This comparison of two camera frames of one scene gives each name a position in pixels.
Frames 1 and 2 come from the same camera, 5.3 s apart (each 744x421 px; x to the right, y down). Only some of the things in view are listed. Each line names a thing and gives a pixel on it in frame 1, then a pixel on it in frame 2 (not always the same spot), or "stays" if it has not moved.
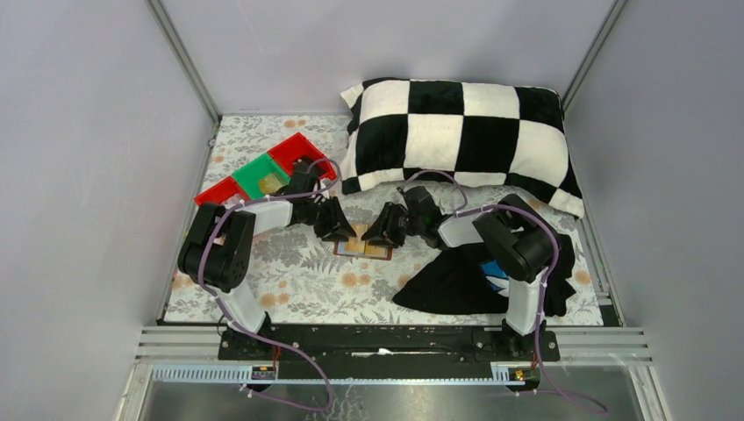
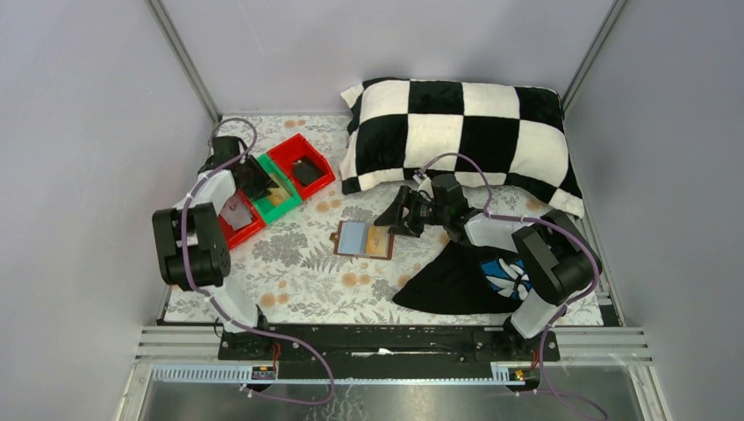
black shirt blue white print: x=470 y=280 stays
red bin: x=286 y=153 stays
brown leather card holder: x=361 y=249 stays
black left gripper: x=335 y=217 → x=263 y=180
